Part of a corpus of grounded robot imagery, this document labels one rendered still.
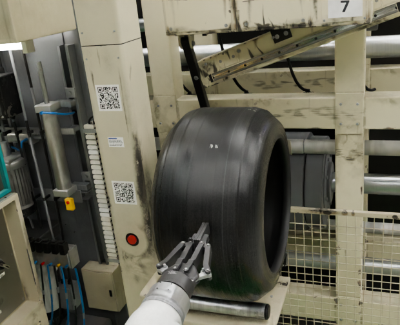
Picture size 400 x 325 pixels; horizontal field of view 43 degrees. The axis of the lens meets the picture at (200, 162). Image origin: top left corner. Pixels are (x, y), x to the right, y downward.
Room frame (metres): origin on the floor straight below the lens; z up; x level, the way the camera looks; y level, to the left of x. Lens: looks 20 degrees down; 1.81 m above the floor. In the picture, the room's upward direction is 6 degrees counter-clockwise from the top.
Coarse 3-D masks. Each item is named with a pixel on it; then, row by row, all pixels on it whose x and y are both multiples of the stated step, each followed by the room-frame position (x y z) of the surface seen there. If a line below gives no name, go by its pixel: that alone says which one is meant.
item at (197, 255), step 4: (200, 244) 1.01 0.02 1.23; (196, 248) 1.00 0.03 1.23; (200, 248) 1.00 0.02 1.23; (196, 252) 0.99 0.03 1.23; (200, 252) 0.99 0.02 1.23; (204, 252) 1.01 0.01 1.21; (192, 256) 0.98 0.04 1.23; (196, 256) 0.97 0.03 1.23; (200, 256) 0.99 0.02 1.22; (188, 260) 0.96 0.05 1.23; (192, 260) 0.96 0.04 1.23; (196, 260) 0.97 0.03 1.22; (200, 260) 0.99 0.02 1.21; (188, 264) 0.94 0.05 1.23; (192, 264) 0.95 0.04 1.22; (196, 264) 0.97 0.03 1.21; (184, 268) 0.93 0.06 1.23; (188, 268) 0.93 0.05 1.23; (196, 268) 0.96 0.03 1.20; (184, 272) 0.92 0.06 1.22
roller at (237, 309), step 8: (192, 296) 1.26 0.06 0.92; (192, 304) 1.24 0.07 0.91; (200, 304) 1.24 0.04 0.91; (208, 304) 1.23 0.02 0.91; (216, 304) 1.22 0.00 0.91; (224, 304) 1.22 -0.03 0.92; (232, 304) 1.21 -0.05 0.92; (240, 304) 1.20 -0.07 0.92; (248, 304) 1.20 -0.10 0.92; (256, 304) 1.19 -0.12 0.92; (264, 304) 1.19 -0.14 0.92; (216, 312) 1.22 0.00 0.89; (224, 312) 1.21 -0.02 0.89; (232, 312) 1.20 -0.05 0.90; (240, 312) 1.19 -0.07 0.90; (248, 312) 1.18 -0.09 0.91; (256, 312) 1.18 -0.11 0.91; (264, 312) 1.17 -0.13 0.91
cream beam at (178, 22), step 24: (168, 0) 1.60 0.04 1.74; (192, 0) 1.57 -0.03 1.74; (216, 0) 1.54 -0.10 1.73; (240, 0) 1.52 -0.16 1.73; (264, 0) 1.49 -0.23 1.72; (288, 0) 1.47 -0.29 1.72; (312, 0) 1.44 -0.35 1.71; (168, 24) 1.60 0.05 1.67; (192, 24) 1.57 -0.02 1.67; (216, 24) 1.55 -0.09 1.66; (240, 24) 1.52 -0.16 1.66; (264, 24) 1.49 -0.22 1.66; (288, 24) 1.47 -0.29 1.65; (312, 24) 1.44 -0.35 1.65; (336, 24) 1.42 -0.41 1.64; (360, 24) 1.40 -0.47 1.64
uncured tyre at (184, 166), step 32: (192, 128) 1.29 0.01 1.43; (224, 128) 1.25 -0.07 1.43; (256, 128) 1.25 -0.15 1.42; (160, 160) 1.25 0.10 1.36; (192, 160) 1.19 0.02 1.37; (224, 160) 1.17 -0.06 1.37; (256, 160) 1.17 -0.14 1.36; (288, 160) 1.48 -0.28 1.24; (160, 192) 1.18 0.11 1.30; (192, 192) 1.14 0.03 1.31; (224, 192) 1.11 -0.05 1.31; (256, 192) 1.12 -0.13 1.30; (288, 192) 1.49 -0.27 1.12; (160, 224) 1.15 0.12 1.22; (192, 224) 1.11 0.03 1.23; (224, 224) 1.09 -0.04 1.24; (256, 224) 1.10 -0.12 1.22; (288, 224) 1.44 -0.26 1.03; (160, 256) 1.17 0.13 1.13; (224, 256) 1.08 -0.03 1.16; (256, 256) 1.09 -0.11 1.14; (224, 288) 1.11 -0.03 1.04; (256, 288) 1.12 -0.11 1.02
